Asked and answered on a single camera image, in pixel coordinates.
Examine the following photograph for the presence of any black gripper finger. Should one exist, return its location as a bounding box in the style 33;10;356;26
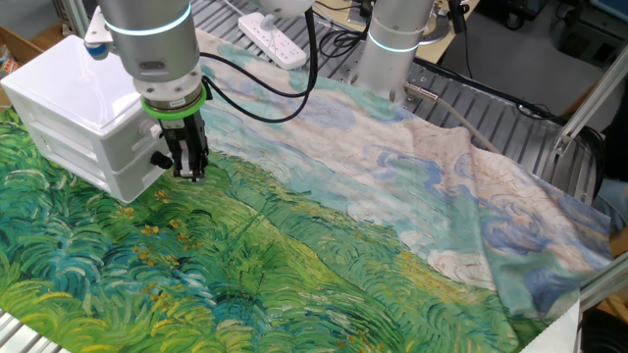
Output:
171;144;190;181
188;142;208;182

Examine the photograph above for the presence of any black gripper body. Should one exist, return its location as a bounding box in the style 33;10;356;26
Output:
157;113;207;147

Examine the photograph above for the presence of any white plastic drawer cabinet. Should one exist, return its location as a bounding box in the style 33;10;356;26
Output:
0;33;172;206

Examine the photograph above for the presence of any white power strip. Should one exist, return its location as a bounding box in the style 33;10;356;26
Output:
236;11;309;71

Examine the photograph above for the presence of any painted landscape print tablecloth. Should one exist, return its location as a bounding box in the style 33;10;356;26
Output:
0;28;614;353

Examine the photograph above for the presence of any open brown cardboard box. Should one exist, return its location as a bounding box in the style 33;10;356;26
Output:
0;25;65;109

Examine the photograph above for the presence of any light wooden desk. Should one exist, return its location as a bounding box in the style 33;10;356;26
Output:
313;0;485;66

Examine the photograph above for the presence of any brown wooden side desk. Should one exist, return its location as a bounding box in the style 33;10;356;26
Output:
596;228;628;325

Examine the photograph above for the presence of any green flange ring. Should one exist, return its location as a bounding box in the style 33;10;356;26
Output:
139;83;210;122

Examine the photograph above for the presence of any wrist camera on silver bracket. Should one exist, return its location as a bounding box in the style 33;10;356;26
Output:
81;5;115;61

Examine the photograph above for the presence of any black power cable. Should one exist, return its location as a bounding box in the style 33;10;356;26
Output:
317;27;368;61

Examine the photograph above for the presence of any grey cable with metal plug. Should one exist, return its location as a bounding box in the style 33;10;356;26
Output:
404;81;501;154

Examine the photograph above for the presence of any round silver base plate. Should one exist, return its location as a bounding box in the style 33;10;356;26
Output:
418;10;453;48

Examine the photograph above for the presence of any black monitor cable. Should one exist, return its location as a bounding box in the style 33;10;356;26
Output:
414;57;607;200

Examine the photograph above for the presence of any aluminium frame post with foot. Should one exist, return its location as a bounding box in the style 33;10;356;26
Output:
553;58;628;158

